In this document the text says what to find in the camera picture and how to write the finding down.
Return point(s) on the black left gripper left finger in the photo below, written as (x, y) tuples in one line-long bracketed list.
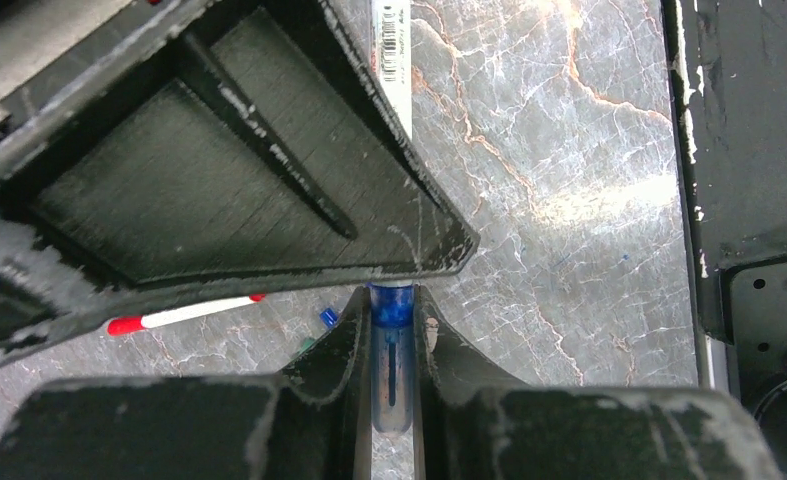
[(309, 420)]

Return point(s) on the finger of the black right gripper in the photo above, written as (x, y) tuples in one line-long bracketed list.
[(159, 154)]

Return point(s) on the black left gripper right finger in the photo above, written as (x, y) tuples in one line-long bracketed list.
[(477, 421)]

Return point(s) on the clear blue pen cap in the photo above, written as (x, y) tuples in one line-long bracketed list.
[(392, 356)]

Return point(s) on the red capped white marker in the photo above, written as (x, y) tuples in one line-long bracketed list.
[(131, 324)]

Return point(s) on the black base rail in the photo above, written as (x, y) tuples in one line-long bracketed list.
[(728, 83)]

